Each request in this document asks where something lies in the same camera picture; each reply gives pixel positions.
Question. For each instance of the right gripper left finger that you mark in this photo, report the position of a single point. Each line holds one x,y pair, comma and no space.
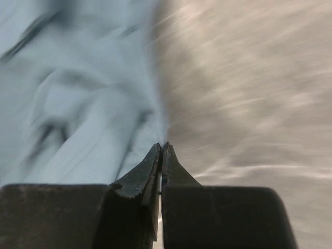
135,206

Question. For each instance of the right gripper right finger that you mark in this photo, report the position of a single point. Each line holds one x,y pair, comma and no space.
197,216

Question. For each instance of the grey-blue t-shirt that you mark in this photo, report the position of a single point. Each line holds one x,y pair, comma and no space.
80,100

